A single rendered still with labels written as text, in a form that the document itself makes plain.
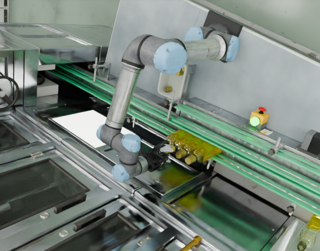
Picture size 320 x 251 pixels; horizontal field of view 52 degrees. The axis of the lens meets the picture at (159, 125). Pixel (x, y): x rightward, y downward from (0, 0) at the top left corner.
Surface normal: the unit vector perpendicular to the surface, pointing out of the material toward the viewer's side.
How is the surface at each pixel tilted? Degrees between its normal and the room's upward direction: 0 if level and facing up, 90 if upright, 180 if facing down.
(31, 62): 90
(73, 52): 90
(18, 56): 90
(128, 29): 0
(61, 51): 90
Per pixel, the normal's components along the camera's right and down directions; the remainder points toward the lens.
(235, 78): -0.64, 0.20
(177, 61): 0.63, 0.42
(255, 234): 0.18, -0.90
